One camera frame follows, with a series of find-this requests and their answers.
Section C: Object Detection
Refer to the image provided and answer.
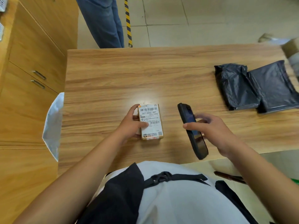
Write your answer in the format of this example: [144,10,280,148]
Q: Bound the open cardboard carton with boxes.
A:
[258,32,299,77]

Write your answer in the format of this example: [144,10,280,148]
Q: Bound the black handheld scanner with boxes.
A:
[177,103,209,161]

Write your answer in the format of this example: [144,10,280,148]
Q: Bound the cardboard box red tape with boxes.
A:
[137,104,164,141]

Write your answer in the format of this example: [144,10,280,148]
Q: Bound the black chest strap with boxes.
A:
[144,171,210,189]

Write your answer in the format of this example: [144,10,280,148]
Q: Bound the white woven sack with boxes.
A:
[42,92,65,162]

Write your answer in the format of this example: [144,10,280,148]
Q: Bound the black mailer parcel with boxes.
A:
[247,60,299,114]

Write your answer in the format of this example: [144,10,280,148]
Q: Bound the person's left hand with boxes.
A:
[116,104,149,140]

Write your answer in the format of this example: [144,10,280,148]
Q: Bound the person's white black shirt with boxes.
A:
[77,161,276,224]

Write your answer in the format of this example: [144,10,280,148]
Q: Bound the yellow wooden cabinet unit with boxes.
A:
[0,0,79,224]

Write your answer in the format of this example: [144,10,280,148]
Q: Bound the long yellow black hazard tape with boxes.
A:
[116,0,159,48]

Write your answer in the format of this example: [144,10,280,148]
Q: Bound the person's right hand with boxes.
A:
[183,113,243,159]

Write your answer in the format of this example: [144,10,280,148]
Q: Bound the person's right forearm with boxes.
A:
[225,143,299,224]

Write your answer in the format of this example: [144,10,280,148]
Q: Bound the black labelled parcel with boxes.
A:
[214,63,261,111]

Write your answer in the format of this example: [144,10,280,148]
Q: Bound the person's left forearm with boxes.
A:
[13,132,124,224]

